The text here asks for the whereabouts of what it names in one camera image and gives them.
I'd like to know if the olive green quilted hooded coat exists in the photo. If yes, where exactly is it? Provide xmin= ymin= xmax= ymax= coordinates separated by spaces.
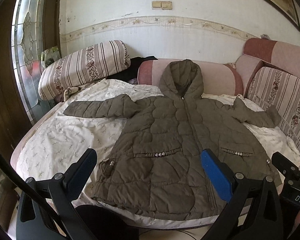
xmin=64 ymin=60 xmax=281 ymax=220

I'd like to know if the striped floral cushion right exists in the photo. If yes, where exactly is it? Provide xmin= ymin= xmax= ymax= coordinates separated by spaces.
xmin=247 ymin=67 xmax=300 ymax=150

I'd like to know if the white floral bed sheet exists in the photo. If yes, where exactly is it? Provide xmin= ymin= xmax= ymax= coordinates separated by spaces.
xmin=11 ymin=80 xmax=300 ymax=230

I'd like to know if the red pink cushion top right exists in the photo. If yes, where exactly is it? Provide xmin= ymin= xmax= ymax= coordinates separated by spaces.
xmin=243 ymin=38 xmax=300 ymax=78

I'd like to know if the pink corner cushion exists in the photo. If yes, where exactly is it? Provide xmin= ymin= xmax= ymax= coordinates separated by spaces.
xmin=235 ymin=55 xmax=264 ymax=97

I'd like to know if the pink quilted bolster cushion centre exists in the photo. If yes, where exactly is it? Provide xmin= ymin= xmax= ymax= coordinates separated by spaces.
xmin=137 ymin=59 xmax=244 ymax=96

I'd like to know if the striped floral bolster pillow left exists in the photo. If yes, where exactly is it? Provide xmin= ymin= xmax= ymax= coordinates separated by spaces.
xmin=38 ymin=40 xmax=130 ymax=101

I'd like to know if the black garment behind pillows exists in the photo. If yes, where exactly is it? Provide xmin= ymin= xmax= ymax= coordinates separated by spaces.
xmin=106 ymin=56 xmax=157 ymax=82

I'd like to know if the stained glass door panel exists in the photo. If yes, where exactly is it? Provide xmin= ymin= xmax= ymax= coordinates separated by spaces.
xmin=11 ymin=0 xmax=52 ymax=124

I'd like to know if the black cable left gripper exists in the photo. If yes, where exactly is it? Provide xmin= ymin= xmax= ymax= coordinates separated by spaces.
xmin=0 ymin=142 xmax=65 ymax=230

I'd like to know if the beige wall switch plate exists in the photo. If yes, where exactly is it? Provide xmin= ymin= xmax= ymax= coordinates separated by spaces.
xmin=151 ymin=1 xmax=173 ymax=10

